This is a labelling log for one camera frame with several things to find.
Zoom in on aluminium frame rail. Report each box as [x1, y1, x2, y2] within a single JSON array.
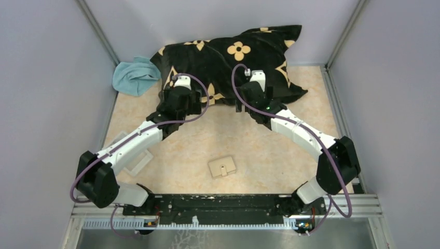
[[71, 194, 383, 230]]

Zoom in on black floral pillow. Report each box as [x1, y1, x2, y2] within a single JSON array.
[[150, 25, 307, 105]]

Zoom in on white plastic card box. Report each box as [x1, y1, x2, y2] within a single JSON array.
[[105, 131, 154, 177]]

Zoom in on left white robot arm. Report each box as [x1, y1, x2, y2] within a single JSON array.
[[70, 73, 209, 215]]

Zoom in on beige card holder wallet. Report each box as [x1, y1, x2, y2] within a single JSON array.
[[208, 156, 237, 178]]

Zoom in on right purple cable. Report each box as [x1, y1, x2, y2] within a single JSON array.
[[231, 64, 353, 236]]

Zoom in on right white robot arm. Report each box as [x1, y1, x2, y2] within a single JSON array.
[[233, 69, 361, 214]]

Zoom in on purple cable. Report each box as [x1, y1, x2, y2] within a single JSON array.
[[70, 73, 210, 203], [231, 64, 353, 236]]

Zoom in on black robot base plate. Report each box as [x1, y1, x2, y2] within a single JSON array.
[[122, 194, 326, 225]]

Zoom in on light blue cloth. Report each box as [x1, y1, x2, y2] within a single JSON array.
[[112, 57, 161, 97]]

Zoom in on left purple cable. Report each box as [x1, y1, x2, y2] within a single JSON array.
[[70, 73, 210, 203]]

